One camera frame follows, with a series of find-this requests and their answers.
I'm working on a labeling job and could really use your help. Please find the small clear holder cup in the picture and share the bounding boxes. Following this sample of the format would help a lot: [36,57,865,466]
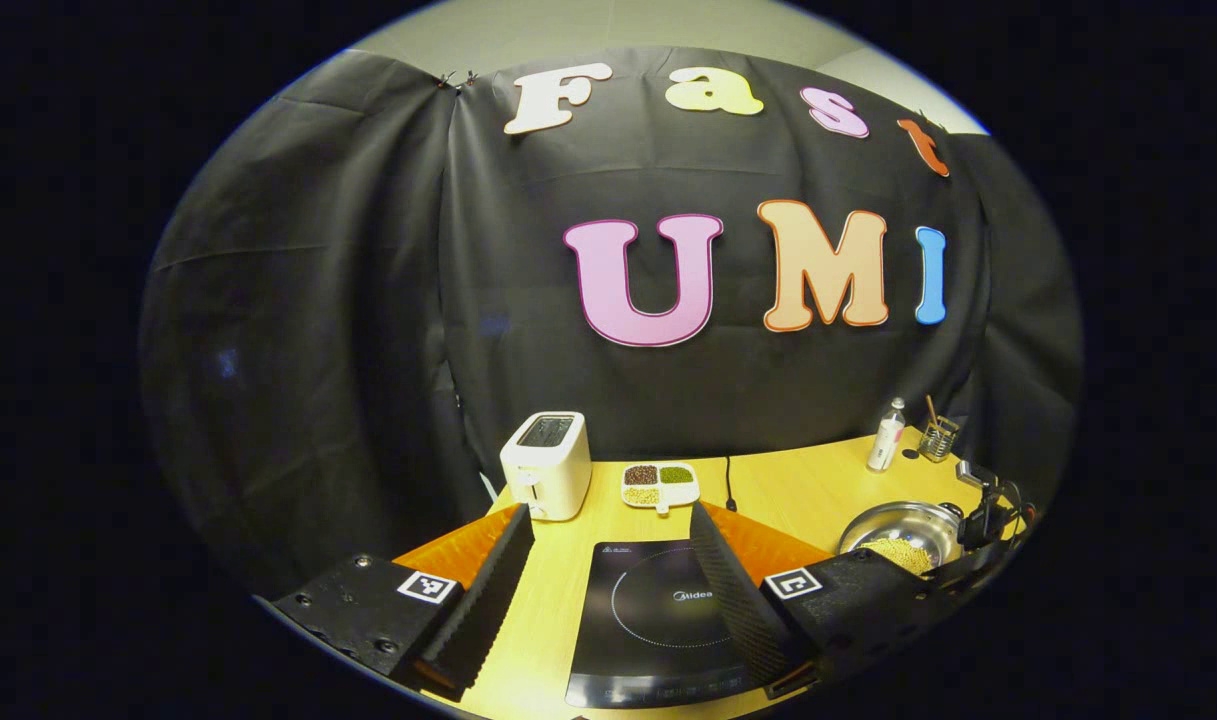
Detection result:
[918,415,961,463]

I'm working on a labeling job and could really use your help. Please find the white divided plate of beans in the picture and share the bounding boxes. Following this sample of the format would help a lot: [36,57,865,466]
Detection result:
[621,462,701,516]

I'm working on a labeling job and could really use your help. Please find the white toaster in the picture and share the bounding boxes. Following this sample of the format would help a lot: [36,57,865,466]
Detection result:
[499,411,593,522]

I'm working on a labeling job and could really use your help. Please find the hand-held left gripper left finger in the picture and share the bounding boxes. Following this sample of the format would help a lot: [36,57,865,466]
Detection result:
[268,503,536,701]

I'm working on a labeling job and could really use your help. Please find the black induction cooktop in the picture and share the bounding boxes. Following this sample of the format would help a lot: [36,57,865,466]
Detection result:
[565,540,769,709]

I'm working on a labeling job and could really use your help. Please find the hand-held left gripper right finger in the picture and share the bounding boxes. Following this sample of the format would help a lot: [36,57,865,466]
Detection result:
[690,500,969,701]

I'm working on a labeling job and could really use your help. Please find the clear bottle with white label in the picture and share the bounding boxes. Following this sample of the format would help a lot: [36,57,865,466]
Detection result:
[866,397,908,473]

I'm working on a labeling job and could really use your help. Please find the stainless steel pot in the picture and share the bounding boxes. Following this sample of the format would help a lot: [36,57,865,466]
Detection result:
[836,500,967,577]

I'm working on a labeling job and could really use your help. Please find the pile of yellow soybeans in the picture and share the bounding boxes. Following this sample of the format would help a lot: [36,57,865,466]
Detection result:
[858,538,937,576]

